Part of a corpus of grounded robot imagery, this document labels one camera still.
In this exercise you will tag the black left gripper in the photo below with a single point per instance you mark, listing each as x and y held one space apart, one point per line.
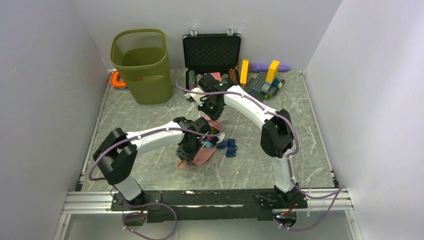
182 155

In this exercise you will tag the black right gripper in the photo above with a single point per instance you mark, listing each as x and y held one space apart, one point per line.
201 107

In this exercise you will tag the pink plastic dustpan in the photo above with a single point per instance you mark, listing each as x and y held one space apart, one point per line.
203 155

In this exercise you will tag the pink plastic hand brush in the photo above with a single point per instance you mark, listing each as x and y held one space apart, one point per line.
213 123

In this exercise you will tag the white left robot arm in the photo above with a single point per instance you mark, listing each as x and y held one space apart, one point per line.
116 155

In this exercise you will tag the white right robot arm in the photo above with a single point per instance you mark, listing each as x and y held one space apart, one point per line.
277 139

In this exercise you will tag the teal paper scrap right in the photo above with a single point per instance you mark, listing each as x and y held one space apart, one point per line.
207 144

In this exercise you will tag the black paper scrap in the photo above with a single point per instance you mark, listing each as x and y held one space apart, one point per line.
214 141

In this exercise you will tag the green paper scrap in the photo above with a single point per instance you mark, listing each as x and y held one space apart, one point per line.
214 131

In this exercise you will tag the pink card stack in case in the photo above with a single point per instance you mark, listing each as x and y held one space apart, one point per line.
216 76

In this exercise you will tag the white paper scrap right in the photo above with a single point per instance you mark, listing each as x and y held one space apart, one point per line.
220 138

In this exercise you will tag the dark blue scrap pair left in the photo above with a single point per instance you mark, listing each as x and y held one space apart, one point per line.
222 145

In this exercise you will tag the dark blue scrap pair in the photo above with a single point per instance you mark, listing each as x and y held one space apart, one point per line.
231 148
222 145

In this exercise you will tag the dark blue scrap pair right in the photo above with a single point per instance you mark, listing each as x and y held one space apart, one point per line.
231 148

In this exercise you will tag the yellow tall building block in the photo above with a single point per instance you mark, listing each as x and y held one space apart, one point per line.
244 72

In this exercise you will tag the black poker chip case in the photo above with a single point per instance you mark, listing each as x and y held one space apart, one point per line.
211 53

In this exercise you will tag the building block assembly on baseplate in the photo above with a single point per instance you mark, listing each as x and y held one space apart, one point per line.
265 84

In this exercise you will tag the purple cylinder toy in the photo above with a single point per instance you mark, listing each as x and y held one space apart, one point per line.
255 68

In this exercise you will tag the olive green mesh wastebasket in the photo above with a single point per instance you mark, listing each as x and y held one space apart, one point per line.
143 53

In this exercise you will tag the orange plastic handle object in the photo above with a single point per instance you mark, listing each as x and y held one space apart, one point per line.
116 81

